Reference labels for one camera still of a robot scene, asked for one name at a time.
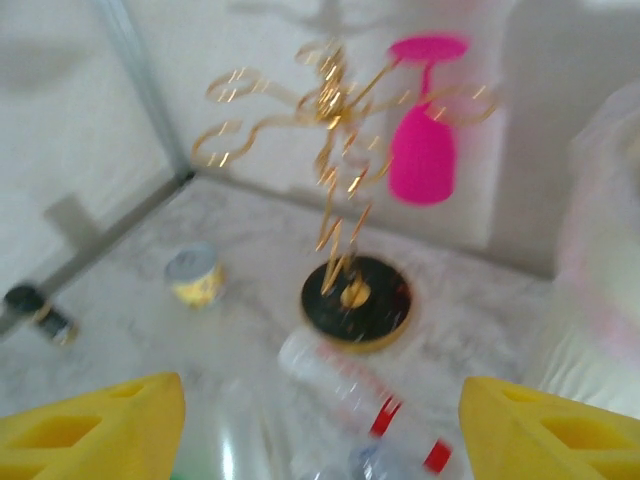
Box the clear bottle red label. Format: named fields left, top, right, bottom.
left=276, top=329, right=455, bottom=475

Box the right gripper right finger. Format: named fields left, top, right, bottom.
left=458, top=376, right=640, bottom=480

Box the gold wire glass rack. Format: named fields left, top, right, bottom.
left=191, top=38, right=501, bottom=357

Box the pink wine glass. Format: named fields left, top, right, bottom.
left=386, top=32, right=472, bottom=207

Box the yellow can silver lid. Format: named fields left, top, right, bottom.
left=163, top=241, right=227, bottom=310

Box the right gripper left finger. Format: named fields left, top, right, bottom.
left=0, top=372, right=187, bottom=480

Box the black spice jar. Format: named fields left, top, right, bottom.
left=2, top=283, right=80, bottom=347

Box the crushed clear plastic bottle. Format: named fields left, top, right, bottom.
left=189, top=379, right=286, bottom=480

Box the white plastic bin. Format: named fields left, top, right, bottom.
left=537, top=82, right=640, bottom=419

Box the aluminium table side rail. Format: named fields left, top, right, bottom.
left=0, top=172, right=196, bottom=341

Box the aluminium frame post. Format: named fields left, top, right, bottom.
left=94, top=0, right=197, bottom=182

